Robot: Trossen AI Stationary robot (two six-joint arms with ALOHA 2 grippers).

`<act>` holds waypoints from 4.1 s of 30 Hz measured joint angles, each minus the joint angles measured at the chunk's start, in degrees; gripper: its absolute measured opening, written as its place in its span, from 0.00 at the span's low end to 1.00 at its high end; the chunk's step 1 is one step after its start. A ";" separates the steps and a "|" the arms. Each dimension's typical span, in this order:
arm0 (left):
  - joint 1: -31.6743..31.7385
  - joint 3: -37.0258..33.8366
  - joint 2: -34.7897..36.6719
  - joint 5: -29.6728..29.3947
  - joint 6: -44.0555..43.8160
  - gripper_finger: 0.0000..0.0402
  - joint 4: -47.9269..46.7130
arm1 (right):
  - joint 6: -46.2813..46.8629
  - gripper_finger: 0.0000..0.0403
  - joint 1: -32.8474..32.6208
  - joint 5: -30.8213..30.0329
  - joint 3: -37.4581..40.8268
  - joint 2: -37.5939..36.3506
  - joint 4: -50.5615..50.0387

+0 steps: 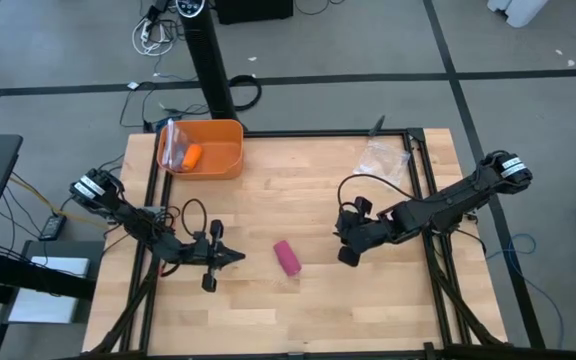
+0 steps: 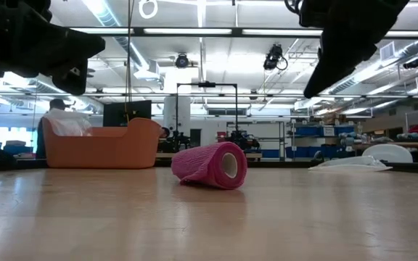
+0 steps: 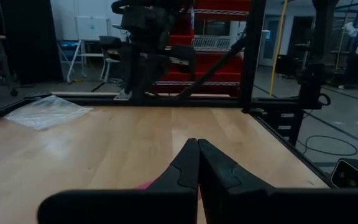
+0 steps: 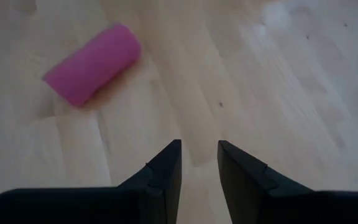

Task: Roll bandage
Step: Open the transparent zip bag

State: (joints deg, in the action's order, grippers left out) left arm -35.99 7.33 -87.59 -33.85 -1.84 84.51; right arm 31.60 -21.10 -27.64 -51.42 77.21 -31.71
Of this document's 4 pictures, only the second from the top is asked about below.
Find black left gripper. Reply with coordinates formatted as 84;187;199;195
0;0;107;96

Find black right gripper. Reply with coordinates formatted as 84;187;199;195
298;0;411;99

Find clear plastic zip bag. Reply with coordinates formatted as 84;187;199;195
307;155;394;173

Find pink elastic bandage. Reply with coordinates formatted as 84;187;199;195
171;141;249;191

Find clear zip bag with bandage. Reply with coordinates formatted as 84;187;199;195
44;107;93;137

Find person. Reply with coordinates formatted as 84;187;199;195
36;98;75;160

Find black partition screen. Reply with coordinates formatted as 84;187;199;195
102;100;152;128

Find blue bin shelving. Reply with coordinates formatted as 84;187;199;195
284;123;357;160

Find orange plastic bin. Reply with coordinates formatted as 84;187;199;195
41;117;166;170

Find black background robot station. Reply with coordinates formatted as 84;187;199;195
157;82;263;153

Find yellow hanging cable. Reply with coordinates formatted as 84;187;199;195
123;0;133;124

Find black hanging camera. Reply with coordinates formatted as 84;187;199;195
263;43;289;72
175;53;190;69

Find white cable loop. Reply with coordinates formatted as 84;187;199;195
139;0;158;20

